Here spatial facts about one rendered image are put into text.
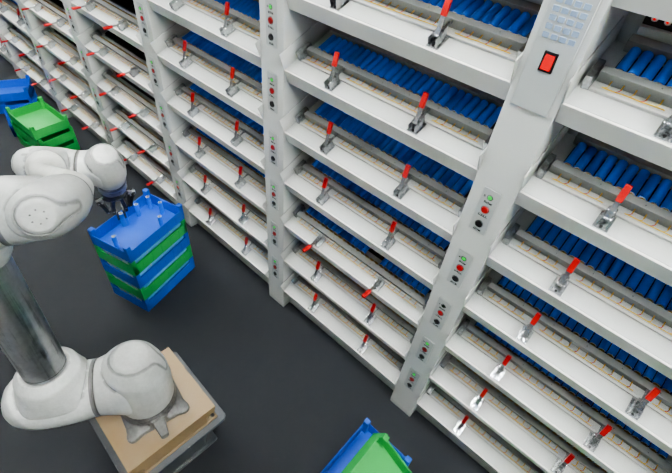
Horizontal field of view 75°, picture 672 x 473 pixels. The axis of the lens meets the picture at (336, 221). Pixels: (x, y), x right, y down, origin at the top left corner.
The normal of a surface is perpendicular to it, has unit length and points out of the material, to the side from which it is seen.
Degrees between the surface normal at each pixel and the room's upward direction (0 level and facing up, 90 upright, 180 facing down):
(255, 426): 0
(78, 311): 0
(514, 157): 90
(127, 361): 7
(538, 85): 90
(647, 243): 22
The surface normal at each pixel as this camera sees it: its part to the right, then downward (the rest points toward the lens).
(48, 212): 0.40, 0.24
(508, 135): -0.67, 0.47
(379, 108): -0.17, -0.50
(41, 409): 0.25, 0.58
